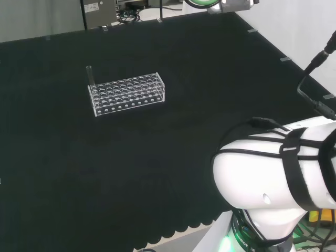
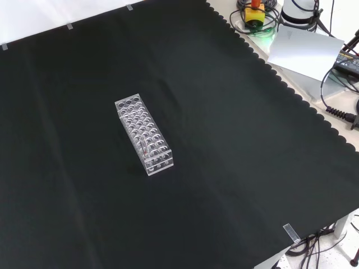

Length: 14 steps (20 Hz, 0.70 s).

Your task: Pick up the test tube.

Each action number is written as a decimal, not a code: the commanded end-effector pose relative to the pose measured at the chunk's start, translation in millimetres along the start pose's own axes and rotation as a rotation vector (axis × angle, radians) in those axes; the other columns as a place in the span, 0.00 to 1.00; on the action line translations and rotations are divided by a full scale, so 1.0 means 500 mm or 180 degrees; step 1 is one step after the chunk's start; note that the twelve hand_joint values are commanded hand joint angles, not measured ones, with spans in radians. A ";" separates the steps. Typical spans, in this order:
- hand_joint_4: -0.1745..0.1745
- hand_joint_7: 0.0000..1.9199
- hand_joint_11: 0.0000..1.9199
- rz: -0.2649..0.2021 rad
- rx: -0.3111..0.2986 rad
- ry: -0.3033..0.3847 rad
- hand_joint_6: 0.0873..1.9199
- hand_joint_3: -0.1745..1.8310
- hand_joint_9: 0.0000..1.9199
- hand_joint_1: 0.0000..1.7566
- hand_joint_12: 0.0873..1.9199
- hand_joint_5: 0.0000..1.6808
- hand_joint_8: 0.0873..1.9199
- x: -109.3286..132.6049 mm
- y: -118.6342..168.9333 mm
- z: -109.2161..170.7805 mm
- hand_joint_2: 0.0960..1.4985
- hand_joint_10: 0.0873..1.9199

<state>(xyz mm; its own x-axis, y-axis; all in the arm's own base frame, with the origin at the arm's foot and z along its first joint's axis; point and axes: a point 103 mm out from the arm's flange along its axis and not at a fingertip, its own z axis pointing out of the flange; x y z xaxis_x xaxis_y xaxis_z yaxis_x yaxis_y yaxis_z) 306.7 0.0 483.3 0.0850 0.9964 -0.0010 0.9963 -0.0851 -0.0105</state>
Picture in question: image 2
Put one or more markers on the clear glass test tube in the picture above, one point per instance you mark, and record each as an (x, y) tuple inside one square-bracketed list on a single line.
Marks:
[(144, 148)]

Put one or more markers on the clear test tube rack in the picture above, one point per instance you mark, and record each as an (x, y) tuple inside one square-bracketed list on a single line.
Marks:
[(140, 123)]

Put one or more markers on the black bench cloth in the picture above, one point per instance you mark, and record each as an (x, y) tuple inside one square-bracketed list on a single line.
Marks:
[(224, 140)]

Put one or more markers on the clear tape strip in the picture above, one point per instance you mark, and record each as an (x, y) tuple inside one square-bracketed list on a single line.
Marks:
[(69, 26), (129, 7), (4, 46), (291, 232)]

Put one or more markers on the yellow stop button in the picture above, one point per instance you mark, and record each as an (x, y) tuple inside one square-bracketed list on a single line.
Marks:
[(254, 14)]

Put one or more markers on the pale board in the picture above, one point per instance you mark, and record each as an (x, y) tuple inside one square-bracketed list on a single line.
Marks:
[(304, 50)]

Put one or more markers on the black power adapter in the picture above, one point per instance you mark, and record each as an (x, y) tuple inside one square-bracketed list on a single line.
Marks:
[(347, 60)]

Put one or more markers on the grey table leg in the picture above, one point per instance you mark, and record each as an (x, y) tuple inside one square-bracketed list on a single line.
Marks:
[(341, 224)]

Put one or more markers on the black and red tripod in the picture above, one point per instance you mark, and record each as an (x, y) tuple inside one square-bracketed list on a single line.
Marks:
[(352, 42)]

